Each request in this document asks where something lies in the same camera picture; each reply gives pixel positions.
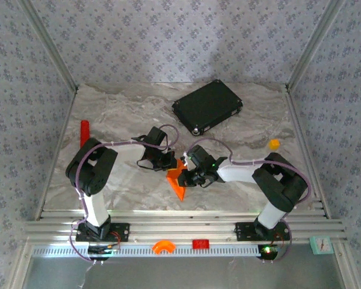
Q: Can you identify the orange cloth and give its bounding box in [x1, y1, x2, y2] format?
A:
[165, 158, 187, 202]

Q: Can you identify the black flat case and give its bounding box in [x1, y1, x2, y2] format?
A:
[171, 79, 244, 137]

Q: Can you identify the red rectangular block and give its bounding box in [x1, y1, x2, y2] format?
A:
[192, 239, 211, 250]

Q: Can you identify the orange curved plastic piece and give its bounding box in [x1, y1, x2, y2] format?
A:
[152, 240, 177, 255]

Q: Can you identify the red cylinder with grey cap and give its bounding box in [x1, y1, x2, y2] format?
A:
[79, 119, 91, 148]

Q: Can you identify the black controller board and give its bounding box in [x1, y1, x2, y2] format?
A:
[88, 244, 121, 260]
[258, 243, 282, 260]

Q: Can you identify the small teal clock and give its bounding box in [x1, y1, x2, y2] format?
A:
[309, 235, 334, 256]

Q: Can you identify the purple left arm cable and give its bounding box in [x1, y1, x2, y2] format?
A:
[69, 123, 181, 266]

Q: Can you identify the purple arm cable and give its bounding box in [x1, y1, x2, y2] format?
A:
[69, 123, 181, 266]
[186, 137, 313, 263]

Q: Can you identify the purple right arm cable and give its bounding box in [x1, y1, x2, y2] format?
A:
[186, 137, 313, 263]

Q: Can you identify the aluminium rail frame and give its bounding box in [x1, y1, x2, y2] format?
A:
[23, 209, 347, 245]

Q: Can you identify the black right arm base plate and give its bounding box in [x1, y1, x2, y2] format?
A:
[235, 222, 291, 241]

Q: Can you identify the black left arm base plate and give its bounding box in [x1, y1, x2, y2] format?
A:
[75, 222, 130, 243]

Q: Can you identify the white slotted cable duct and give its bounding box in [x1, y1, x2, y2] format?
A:
[32, 244, 267, 258]

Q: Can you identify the aluminium side rail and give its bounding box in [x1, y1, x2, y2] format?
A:
[34, 87, 79, 220]
[284, 85, 332, 219]

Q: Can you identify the aluminium frame post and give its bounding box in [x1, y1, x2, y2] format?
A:
[17, 0, 79, 93]
[285, 0, 347, 91]

